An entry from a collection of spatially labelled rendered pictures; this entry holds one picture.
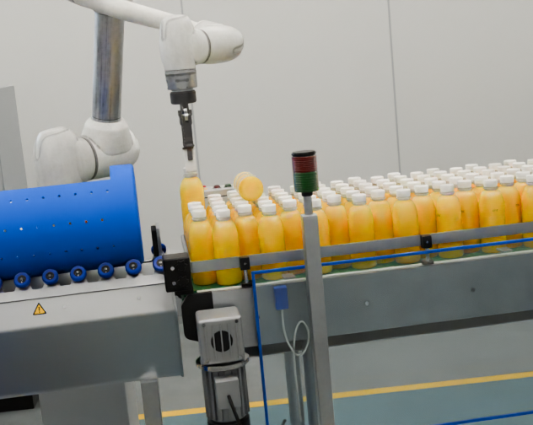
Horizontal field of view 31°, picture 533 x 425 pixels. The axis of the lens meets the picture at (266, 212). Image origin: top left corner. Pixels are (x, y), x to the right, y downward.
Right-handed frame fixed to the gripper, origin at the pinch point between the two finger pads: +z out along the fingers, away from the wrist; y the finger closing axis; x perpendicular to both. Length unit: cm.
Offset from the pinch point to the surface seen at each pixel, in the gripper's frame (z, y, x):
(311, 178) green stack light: 2, 48, 27
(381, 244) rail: 25, 30, 48
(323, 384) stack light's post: 56, 48, 26
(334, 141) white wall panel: 28, -258, 96
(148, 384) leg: 60, 19, -19
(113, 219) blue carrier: 11.1, 23.4, -23.1
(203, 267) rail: 25.6, 30.2, -0.9
